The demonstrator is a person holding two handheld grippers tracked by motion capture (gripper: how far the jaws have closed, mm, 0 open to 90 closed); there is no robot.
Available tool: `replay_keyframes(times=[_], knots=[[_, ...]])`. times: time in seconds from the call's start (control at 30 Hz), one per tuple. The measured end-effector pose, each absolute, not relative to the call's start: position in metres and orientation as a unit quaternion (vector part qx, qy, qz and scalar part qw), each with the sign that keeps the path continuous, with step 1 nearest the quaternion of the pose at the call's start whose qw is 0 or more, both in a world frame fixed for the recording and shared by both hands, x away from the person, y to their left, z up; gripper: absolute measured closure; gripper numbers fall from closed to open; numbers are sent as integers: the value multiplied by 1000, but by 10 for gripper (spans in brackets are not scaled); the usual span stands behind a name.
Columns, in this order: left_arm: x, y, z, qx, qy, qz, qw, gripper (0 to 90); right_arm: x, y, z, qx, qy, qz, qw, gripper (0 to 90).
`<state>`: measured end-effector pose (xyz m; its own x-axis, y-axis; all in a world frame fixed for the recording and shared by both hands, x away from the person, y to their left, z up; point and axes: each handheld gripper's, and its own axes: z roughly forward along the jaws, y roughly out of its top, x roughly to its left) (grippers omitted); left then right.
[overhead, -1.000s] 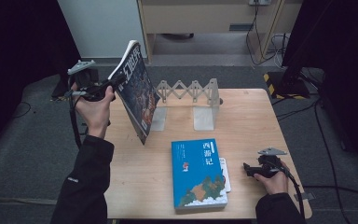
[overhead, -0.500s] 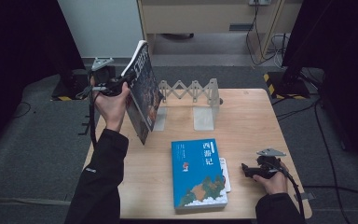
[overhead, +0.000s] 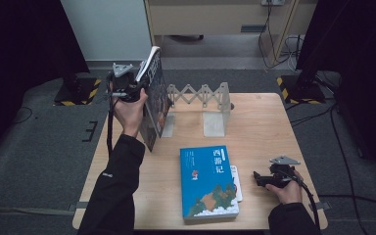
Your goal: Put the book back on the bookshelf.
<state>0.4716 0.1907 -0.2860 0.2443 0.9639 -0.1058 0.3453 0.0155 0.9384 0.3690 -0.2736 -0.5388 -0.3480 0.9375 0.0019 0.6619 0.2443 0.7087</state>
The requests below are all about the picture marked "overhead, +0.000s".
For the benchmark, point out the black curtain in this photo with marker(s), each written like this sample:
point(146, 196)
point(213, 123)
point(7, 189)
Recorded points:
point(365, 65)
point(19, 49)

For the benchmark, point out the grey metal extendable book rack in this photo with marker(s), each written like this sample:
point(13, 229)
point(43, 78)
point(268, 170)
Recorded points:
point(209, 98)

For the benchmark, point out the black tape mark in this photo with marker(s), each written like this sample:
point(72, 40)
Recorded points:
point(91, 130)

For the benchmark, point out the black stand with striped base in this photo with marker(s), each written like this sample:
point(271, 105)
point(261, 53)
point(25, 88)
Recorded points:
point(302, 91)
point(78, 93)

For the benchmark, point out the white caterpillar picture book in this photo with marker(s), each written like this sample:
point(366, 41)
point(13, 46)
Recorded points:
point(237, 186)

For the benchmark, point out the white power socket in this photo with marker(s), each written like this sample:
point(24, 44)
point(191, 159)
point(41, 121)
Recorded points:
point(272, 2)

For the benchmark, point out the person's right hand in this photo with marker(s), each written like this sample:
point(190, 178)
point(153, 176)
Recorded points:
point(290, 194)

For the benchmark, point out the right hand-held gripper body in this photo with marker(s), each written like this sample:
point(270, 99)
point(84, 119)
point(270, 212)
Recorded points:
point(279, 174)

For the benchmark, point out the white panel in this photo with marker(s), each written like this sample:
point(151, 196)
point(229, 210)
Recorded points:
point(107, 29)

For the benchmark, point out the person's left hand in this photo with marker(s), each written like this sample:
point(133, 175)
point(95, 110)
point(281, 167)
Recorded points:
point(130, 114)

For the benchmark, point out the blue book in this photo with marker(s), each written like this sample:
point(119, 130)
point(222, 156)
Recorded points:
point(209, 182)

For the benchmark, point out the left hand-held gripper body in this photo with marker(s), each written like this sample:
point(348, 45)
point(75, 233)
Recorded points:
point(124, 86)

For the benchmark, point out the light wooden desk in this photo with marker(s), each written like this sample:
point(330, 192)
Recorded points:
point(209, 19)

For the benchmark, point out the dark cover magazine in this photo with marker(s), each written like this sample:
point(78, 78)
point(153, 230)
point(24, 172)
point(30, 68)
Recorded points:
point(158, 94)

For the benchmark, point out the grey tape strip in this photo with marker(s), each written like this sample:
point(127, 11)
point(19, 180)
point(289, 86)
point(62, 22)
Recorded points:
point(323, 205)
point(76, 206)

